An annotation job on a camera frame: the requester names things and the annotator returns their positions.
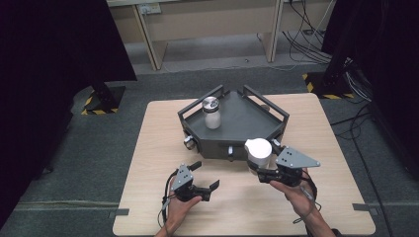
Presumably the black curtain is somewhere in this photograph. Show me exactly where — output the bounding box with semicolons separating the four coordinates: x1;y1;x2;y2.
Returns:
320;0;419;181
0;0;138;229

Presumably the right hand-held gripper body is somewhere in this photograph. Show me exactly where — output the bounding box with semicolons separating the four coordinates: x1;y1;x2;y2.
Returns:
257;146;321;189

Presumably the glass jar with silver lid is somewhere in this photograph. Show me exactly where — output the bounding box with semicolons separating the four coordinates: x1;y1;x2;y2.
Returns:
202;96;222;130

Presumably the person's right hand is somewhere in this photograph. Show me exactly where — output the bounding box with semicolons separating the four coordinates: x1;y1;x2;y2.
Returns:
269;168;320;219

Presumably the right hand-held gripper cable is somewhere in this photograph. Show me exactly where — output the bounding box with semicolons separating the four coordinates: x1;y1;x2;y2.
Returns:
292;171;322;225

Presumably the left hand-held gripper cable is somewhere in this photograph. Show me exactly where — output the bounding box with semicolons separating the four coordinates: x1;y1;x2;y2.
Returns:
157;168;181;229

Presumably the bundle of black floor cables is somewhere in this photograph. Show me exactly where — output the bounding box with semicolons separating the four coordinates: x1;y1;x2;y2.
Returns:
282;0;334;65

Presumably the dark grey metal tray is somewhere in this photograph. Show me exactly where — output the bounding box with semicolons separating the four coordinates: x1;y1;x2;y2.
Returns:
177;84;291;163

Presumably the white wall socket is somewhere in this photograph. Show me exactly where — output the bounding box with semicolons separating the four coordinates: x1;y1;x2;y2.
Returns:
138;2;163;16

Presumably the black floor cable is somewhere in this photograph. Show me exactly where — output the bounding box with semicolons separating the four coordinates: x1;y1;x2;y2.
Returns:
330;104;394;237

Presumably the white lidded jar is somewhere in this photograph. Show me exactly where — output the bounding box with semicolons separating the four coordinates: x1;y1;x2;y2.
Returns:
243;137;274;176

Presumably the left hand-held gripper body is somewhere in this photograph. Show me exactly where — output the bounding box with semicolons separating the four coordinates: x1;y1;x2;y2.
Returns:
170;163;212;202

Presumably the hand-held gripper cable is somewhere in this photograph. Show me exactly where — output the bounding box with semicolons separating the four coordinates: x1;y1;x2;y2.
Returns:
157;168;181;229
292;171;322;225

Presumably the grey tape strip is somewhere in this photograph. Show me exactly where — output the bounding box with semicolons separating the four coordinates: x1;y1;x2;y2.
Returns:
107;207;130;219
351;202;378;217

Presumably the person's left hand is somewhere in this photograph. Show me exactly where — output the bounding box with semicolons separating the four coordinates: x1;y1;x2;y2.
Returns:
163;179;204;232

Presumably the black stand with striped base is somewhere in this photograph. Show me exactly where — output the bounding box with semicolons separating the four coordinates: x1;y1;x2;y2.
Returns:
80;78;126;117
301;48;356;101

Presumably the beige wooden desk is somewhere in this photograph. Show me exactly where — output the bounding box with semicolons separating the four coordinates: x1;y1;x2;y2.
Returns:
107;0;285;71

